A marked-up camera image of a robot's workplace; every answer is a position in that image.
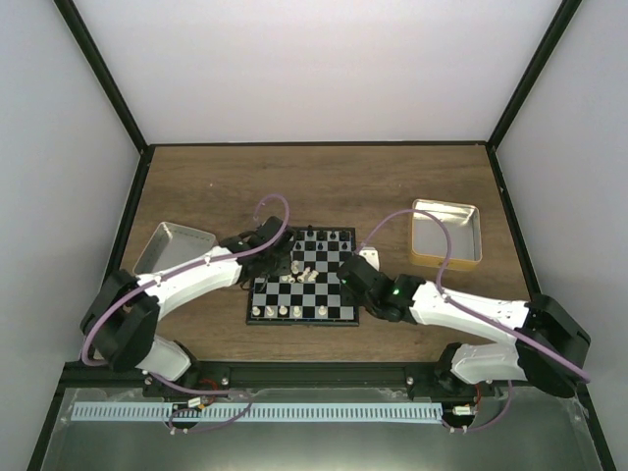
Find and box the row of black chess pieces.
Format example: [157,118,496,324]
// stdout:
[293,226,355,251]

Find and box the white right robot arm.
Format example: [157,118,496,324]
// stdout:
[338,255,591,398]

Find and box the light blue cable duct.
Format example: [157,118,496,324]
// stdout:
[71,401,443,424]

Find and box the gold metal tin box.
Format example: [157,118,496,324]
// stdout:
[408,197,484,270]

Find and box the black white chess board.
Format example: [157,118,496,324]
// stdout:
[246,241,359,327]

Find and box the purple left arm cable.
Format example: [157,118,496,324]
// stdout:
[80,194,293,393]

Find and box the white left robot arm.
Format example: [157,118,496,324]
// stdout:
[79,217,296,396]

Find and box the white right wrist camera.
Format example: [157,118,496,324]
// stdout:
[358,246,380,271]

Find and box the pile of white chess pieces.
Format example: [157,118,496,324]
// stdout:
[280,260,319,284]

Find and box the black enclosure frame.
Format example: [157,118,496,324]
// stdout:
[26,0,617,471]

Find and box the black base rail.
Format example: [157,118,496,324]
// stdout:
[63,360,580,398]

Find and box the pink metal tin box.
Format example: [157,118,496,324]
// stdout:
[133,222,216,275]

